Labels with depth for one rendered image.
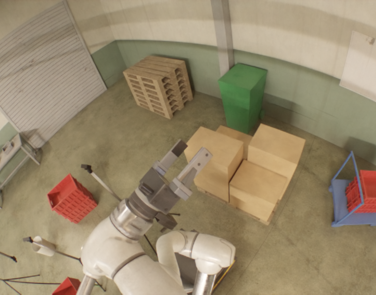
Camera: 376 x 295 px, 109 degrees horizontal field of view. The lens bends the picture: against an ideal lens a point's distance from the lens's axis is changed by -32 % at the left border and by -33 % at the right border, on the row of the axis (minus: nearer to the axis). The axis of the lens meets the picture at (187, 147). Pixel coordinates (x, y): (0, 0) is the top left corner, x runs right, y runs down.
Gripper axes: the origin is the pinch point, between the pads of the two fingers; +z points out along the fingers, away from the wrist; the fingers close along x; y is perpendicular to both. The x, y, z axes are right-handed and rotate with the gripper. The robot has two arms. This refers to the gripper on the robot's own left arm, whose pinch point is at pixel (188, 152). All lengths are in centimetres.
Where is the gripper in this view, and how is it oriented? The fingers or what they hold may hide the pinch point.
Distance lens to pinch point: 44.8
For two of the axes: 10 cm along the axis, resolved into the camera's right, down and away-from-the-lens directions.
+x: -3.7, -1.6, 9.2
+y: -6.7, -6.4, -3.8
